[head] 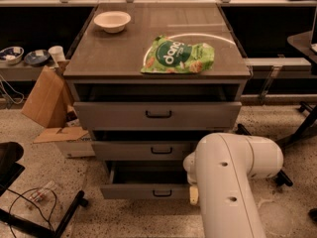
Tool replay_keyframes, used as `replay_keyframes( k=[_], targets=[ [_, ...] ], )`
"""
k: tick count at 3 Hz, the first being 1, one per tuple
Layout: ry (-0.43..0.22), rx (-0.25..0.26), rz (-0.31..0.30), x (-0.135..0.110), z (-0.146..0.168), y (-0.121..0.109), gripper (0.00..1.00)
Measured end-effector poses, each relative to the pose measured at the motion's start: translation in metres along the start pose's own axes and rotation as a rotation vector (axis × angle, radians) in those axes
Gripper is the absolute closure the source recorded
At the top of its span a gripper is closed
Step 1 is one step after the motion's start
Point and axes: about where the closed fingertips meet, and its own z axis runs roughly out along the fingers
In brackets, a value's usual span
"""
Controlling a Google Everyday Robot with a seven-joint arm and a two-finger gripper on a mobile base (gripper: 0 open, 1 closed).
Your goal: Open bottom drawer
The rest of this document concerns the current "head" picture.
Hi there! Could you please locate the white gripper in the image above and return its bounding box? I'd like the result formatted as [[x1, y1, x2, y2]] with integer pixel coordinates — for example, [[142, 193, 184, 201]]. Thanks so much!
[[183, 153, 199, 205]]

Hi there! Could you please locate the grey drawer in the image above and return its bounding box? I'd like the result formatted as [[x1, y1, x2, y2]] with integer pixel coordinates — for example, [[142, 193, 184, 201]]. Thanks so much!
[[92, 141, 197, 161], [100, 161, 189, 199], [74, 102, 242, 131]]

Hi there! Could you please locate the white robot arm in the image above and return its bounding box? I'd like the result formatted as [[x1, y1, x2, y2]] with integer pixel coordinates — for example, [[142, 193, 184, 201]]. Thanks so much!
[[183, 133, 283, 238]]

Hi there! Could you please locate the grey drawer cabinet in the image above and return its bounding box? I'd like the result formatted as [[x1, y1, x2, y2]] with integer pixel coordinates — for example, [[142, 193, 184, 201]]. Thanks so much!
[[62, 2, 252, 185]]

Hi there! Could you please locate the white cardboard box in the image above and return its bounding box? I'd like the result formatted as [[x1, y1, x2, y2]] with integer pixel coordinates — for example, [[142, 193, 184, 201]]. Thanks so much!
[[34, 127, 95, 158]]

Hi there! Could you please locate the green snack bag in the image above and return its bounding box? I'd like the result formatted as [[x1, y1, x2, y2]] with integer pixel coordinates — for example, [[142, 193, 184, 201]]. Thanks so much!
[[141, 36, 215, 74]]

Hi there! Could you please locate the clear plastic bag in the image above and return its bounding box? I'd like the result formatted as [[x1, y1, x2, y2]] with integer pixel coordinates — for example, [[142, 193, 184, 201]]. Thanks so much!
[[29, 180, 56, 202]]

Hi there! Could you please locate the brown cardboard box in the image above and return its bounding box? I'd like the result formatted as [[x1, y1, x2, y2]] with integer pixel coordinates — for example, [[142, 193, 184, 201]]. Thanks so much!
[[22, 66, 73, 128]]

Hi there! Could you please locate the dark round table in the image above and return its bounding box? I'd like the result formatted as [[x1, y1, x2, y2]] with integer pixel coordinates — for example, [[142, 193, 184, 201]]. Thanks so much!
[[287, 31, 317, 66]]

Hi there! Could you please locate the white bowl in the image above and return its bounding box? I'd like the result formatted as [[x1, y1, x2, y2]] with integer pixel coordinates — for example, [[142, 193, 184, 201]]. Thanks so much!
[[94, 11, 131, 34]]

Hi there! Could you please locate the black chair seat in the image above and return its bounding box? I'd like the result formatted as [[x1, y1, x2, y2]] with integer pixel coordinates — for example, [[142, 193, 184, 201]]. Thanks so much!
[[0, 142, 24, 196]]

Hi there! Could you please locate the white paper cup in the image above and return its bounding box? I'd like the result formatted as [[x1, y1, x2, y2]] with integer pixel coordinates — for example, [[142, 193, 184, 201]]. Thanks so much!
[[49, 46, 65, 62]]

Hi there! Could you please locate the dark blue bowl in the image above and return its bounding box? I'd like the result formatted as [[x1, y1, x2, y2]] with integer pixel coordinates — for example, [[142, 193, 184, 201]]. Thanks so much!
[[24, 50, 51, 66]]

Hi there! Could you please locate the blue patterned bowl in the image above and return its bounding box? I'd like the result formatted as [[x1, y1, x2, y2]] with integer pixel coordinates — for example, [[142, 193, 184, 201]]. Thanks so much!
[[0, 47, 24, 65]]

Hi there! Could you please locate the black cable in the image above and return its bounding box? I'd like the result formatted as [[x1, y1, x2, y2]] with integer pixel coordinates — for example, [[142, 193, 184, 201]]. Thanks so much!
[[0, 183, 58, 238]]

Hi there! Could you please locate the white cable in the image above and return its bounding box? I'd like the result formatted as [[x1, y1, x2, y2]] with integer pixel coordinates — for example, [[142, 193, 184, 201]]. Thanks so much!
[[0, 73, 26, 106]]

